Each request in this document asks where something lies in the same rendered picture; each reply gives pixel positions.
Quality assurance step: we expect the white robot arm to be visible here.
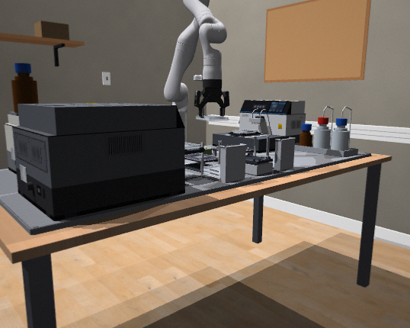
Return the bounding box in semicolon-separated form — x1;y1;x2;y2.
164;0;227;142

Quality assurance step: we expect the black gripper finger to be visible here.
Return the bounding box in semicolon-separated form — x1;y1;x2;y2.
215;91;229;117
194;91;213;118

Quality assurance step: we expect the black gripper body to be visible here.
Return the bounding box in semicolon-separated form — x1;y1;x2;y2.
202;79;223;102

